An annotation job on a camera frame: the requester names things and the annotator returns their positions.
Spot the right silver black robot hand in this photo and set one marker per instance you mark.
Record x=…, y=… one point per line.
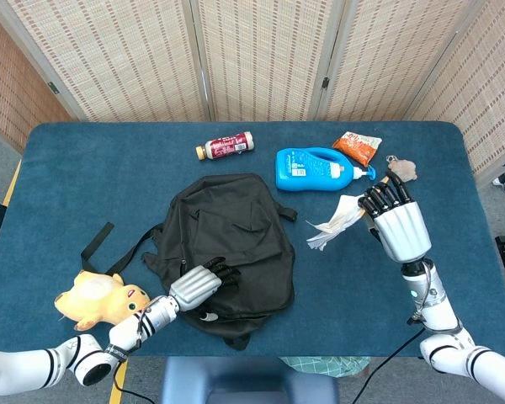
x=402, y=231

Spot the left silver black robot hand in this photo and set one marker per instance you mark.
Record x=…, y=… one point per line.
x=193, y=286

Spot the white notebook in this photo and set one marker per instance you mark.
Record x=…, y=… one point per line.
x=345, y=214

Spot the black fabric backpack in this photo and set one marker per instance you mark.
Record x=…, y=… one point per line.
x=244, y=202

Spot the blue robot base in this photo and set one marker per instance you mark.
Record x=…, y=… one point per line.
x=248, y=379

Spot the orange snack packet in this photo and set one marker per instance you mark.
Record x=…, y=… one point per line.
x=355, y=147

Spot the yellow plush animal toy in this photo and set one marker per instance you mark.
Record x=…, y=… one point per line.
x=97, y=299

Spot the blue pump lotion bottle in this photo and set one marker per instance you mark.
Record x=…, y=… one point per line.
x=307, y=174

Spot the white shoe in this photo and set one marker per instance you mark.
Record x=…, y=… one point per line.
x=501, y=181

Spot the blue felt table cover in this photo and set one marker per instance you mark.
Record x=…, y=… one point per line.
x=109, y=177

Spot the drink bottle with red label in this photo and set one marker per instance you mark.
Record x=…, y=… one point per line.
x=227, y=145

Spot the green checked cloth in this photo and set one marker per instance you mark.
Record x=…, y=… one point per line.
x=324, y=365

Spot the woven folding screen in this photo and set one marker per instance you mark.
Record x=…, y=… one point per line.
x=122, y=59

